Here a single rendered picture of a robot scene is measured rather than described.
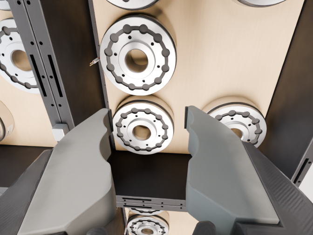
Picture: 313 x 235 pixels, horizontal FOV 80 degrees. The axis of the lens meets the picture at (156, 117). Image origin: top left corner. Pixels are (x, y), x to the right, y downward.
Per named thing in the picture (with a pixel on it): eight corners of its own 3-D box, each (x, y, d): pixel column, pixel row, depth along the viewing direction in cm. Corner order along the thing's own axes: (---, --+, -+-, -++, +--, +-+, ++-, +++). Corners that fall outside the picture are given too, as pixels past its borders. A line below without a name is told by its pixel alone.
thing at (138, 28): (94, 17, 23) (92, 17, 22) (177, 16, 22) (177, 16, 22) (106, 93, 28) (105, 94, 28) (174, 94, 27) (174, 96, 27)
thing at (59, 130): (56, 123, 23) (50, 128, 22) (67, 123, 22) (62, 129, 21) (60, 135, 23) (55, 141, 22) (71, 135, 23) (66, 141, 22)
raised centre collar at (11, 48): (0, 41, 25) (-4, 42, 25) (35, 41, 25) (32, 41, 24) (15, 77, 28) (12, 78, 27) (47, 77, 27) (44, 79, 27)
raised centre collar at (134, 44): (116, 40, 24) (115, 40, 23) (155, 40, 23) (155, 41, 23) (120, 78, 26) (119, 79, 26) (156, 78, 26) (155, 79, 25)
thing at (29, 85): (-24, 19, 24) (-29, 20, 24) (50, 18, 24) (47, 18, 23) (9, 92, 30) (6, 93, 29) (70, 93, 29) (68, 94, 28)
